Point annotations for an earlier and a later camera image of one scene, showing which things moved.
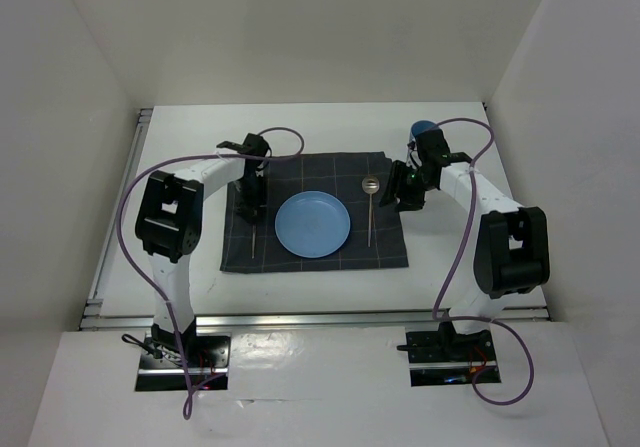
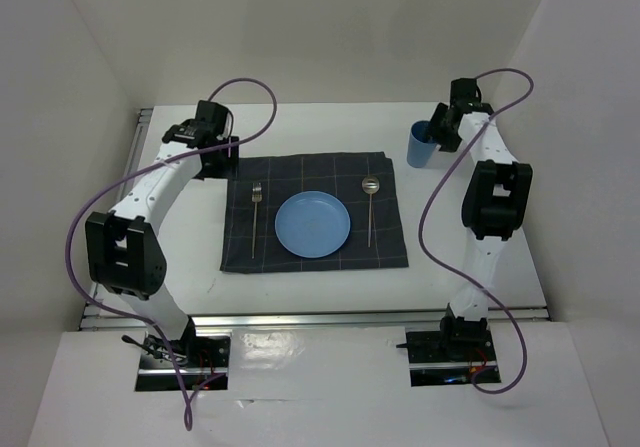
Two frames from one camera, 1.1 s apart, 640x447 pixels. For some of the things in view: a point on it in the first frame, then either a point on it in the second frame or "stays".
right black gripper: [398, 189] to [450, 144]
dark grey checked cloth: [375, 238] stays
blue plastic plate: [312, 224] stays
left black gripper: [257, 203] to [228, 169]
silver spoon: [370, 185] stays
